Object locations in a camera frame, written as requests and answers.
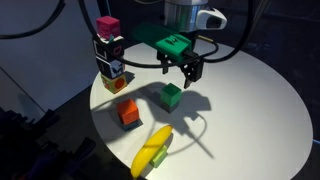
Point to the yellow cube with orange circle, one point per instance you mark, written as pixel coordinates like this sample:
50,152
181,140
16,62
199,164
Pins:
116,84

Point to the pink cube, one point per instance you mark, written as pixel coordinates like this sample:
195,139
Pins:
108,26

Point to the lime green flat block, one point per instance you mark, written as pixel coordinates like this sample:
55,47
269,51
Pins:
159,158

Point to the orange block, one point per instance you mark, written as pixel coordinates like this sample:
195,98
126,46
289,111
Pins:
127,111

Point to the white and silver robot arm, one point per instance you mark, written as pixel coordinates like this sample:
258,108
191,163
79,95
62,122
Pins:
180,15

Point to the blue block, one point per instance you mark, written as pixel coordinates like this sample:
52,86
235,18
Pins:
132,126

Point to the black and white picture cube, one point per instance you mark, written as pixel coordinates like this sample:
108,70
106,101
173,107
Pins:
111,69

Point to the grey block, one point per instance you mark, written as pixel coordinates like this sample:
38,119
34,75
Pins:
170,109

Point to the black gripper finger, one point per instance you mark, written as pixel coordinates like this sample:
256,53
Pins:
193,71
165,65

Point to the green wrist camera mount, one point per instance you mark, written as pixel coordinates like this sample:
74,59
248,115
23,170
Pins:
173,45

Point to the yellow banana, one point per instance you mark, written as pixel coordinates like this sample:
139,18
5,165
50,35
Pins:
150,148

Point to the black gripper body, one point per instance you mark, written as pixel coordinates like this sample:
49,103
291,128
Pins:
176,61

